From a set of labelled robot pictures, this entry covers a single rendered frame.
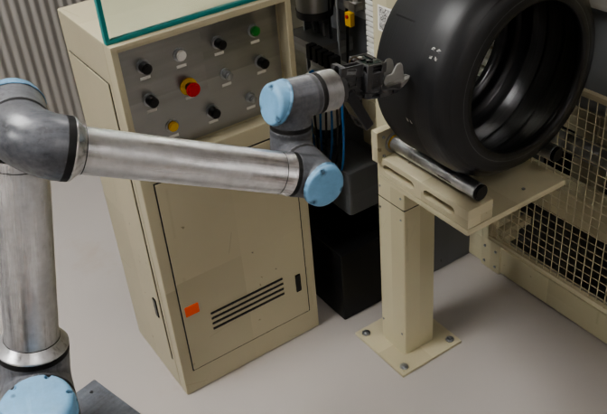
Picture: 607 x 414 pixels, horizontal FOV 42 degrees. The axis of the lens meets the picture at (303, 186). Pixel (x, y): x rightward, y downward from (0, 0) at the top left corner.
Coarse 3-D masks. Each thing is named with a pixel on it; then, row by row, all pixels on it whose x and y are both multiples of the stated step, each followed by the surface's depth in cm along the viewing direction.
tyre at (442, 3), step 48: (432, 0) 183; (480, 0) 176; (528, 0) 180; (576, 0) 190; (384, 48) 192; (480, 48) 178; (528, 48) 223; (576, 48) 201; (432, 96) 182; (480, 96) 226; (528, 96) 222; (576, 96) 207; (432, 144) 191; (480, 144) 192; (528, 144) 204
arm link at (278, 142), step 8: (272, 128) 169; (272, 136) 170; (280, 136) 168; (288, 136) 167; (296, 136) 168; (304, 136) 169; (272, 144) 170; (280, 144) 169; (288, 144) 168; (296, 144) 166; (312, 144) 168
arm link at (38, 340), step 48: (0, 96) 140; (0, 192) 148; (48, 192) 153; (0, 240) 153; (48, 240) 156; (0, 288) 159; (48, 288) 160; (0, 336) 169; (48, 336) 164; (0, 384) 167
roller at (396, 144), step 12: (396, 144) 222; (408, 156) 218; (420, 156) 215; (432, 168) 211; (444, 168) 208; (444, 180) 208; (456, 180) 204; (468, 180) 202; (468, 192) 202; (480, 192) 200
